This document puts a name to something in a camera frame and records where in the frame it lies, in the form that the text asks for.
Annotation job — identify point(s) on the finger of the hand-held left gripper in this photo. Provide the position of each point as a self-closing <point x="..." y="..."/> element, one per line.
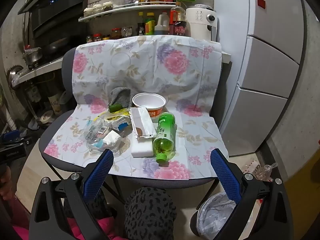
<point x="11" y="133"/>
<point x="22" y="142"/>

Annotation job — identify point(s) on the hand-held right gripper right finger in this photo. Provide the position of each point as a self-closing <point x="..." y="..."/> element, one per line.
<point x="223" y="177"/>

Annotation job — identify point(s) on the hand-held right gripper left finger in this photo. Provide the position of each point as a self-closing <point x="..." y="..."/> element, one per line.
<point x="98" y="175"/>

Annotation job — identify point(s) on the clear plastic packaging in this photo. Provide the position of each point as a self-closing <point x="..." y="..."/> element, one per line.
<point x="96" y="142"/>

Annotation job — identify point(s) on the trash bin with white liner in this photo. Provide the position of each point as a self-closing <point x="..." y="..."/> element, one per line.
<point x="215" y="212"/>

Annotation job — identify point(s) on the white tissue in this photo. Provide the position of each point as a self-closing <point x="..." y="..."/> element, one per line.
<point x="111" y="137"/>

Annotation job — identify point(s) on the white sponge block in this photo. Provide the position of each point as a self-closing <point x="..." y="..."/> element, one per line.
<point x="142" y="148"/>

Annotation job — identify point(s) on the white milk carton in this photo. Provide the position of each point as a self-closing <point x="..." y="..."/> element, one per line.
<point x="122" y="124"/>

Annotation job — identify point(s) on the yellow wrapper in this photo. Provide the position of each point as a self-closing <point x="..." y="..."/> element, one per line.
<point x="112" y="117"/>

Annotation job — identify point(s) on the silver foil wrapper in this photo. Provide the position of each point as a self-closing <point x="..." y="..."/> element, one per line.
<point x="142" y="122"/>

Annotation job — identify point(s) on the green pepper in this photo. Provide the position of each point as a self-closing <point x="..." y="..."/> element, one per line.
<point x="114" y="107"/>

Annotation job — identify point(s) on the green plastic bottle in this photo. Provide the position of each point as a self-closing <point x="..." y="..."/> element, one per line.
<point x="163" y="140"/>

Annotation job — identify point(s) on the grey sock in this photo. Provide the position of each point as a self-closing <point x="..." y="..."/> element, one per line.
<point x="122" y="95"/>

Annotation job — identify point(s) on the orange white noodle bowl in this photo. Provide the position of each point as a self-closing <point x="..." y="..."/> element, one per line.
<point x="147" y="102"/>

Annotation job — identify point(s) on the person's left hand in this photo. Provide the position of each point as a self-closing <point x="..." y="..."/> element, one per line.
<point x="3" y="182"/>

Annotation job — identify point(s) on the red white packet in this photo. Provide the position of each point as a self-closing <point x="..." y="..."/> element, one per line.
<point x="248" y="167"/>

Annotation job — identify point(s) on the white ceramic bowl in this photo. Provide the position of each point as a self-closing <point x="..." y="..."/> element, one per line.
<point x="46" y="116"/>

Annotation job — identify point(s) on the clear plastic bag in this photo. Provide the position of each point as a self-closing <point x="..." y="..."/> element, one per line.
<point x="265" y="171"/>

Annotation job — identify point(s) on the ceramic jar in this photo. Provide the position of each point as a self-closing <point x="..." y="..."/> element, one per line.
<point x="54" y="103"/>

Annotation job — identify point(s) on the pink jacket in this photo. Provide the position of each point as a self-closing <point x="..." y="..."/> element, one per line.
<point x="107" y="230"/>

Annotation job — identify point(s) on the steel stove counter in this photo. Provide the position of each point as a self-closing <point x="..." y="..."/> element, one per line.
<point x="27" y="72"/>

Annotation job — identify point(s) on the steel pot red knob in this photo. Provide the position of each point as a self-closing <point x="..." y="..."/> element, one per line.
<point x="31" y="55"/>

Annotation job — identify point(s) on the mustard yellow door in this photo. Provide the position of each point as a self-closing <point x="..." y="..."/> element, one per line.
<point x="305" y="180"/>

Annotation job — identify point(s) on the black wok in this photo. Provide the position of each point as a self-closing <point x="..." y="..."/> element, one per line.
<point x="56" y="45"/>

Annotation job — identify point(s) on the floral printed cloth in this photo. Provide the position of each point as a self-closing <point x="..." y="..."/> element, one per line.
<point x="175" y="85"/>

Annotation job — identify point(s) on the silver refrigerator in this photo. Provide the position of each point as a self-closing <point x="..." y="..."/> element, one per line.
<point x="265" y="67"/>

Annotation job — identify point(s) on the white counter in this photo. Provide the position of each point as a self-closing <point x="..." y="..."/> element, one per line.
<point x="226" y="56"/>

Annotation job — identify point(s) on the small dark jar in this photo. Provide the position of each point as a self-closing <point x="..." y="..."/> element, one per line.
<point x="89" y="39"/>

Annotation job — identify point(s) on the red lid sauce jar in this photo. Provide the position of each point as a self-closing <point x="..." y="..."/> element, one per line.
<point x="97" y="37"/>

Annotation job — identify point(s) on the black range hood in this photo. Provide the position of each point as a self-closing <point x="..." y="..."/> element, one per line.
<point x="50" y="10"/>

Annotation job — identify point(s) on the short sauce jar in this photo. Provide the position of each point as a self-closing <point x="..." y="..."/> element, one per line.
<point x="106" y="37"/>

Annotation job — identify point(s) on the orange pickle jar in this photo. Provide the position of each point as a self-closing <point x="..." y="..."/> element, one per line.
<point x="116" y="33"/>

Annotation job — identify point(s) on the white lid jar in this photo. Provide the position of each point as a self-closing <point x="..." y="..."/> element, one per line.
<point x="88" y="13"/>
<point x="98" y="10"/>
<point x="107" y="7"/>

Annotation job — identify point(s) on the white kitchen appliance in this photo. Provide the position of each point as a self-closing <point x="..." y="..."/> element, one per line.
<point x="197" y="27"/>

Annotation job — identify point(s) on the dark bottle yellow cap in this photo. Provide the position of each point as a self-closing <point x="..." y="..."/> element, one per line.
<point x="141" y="26"/>

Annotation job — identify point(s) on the green bottle yellow cap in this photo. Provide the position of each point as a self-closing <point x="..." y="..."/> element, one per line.
<point x="150" y="25"/>

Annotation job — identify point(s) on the large amber bottle dark label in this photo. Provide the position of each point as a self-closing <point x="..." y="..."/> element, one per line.
<point x="178" y="20"/>

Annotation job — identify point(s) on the clear glass jar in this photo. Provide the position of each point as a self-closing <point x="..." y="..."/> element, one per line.
<point x="118" y="1"/>

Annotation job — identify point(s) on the red fridge sticker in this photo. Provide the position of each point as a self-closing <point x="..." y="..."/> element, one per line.
<point x="261" y="2"/>

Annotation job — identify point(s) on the curved white wall shelf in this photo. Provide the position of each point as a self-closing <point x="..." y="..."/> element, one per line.
<point x="130" y="8"/>

